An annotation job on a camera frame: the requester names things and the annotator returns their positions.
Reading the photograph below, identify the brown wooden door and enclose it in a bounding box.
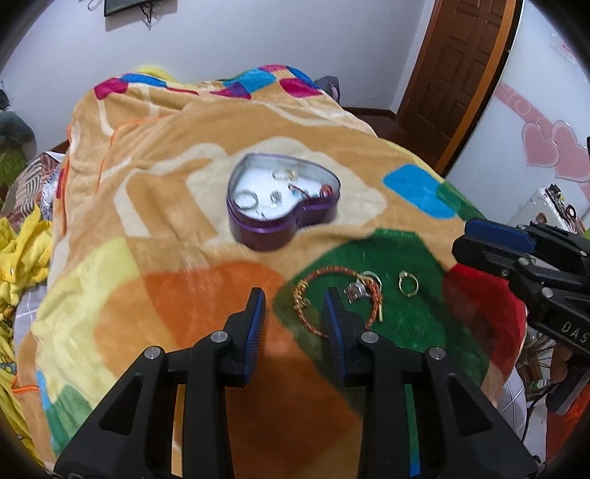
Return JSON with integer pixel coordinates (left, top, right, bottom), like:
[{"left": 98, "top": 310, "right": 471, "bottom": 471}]
[{"left": 395, "top": 0, "right": 524, "bottom": 175}]

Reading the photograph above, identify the purple heart-shaped tin box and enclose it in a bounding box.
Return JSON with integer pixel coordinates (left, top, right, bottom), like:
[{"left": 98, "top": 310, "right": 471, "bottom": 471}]
[{"left": 226, "top": 153, "right": 340, "bottom": 252}]

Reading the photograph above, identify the white suitcase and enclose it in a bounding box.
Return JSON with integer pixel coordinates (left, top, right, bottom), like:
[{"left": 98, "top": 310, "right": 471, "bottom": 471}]
[{"left": 511, "top": 183, "right": 590, "bottom": 233}]

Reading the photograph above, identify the red and gold braided bracelet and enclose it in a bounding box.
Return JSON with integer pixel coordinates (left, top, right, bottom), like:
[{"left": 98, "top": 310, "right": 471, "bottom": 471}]
[{"left": 293, "top": 266, "right": 385, "bottom": 332}]

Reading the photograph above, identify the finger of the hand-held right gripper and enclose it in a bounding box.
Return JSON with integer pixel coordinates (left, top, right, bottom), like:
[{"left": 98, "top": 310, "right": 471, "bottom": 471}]
[
  {"left": 464, "top": 218, "right": 536, "bottom": 254},
  {"left": 451, "top": 235, "right": 532, "bottom": 283}
]

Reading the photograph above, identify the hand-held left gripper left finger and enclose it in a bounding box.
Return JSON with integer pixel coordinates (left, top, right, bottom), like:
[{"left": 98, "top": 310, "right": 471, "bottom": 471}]
[{"left": 54, "top": 287, "right": 267, "bottom": 479}]

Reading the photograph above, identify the patterned pillow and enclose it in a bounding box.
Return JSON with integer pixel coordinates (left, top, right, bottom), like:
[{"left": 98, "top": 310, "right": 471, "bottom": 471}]
[{"left": 15, "top": 151, "right": 66, "bottom": 219}]

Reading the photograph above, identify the white wardrobe with pink hearts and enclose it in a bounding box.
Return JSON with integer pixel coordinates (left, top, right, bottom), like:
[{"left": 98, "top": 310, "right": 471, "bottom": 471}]
[{"left": 443, "top": 0, "right": 590, "bottom": 228}]

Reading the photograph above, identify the yellow cloth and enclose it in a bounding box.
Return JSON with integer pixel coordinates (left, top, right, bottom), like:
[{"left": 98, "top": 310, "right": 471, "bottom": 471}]
[{"left": 0, "top": 203, "right": 55, "bottom": 323}]

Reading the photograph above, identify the green stuffed toy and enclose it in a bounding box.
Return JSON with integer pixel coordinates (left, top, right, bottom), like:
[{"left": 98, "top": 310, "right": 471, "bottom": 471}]
[{"left": 0, "top": 88, "right": 37, "bottom": 155}]

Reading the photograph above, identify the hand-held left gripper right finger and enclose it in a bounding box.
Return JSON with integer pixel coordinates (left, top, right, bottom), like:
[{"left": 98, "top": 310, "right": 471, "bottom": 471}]
[{"left": 322, "top": 287, "right": 538, "bottom": 479}]

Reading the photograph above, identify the black wall television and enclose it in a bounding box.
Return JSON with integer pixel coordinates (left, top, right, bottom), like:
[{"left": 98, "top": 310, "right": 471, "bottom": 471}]
[{"left": 103, "top": 0, "right": 160, "bottom": 18}]

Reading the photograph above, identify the colourful patchwork fleece blanket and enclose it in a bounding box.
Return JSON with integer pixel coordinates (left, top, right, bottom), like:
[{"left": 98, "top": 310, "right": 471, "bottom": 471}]
[{"left": 14, "top": 64, "right": 528, "bottom": 475}]

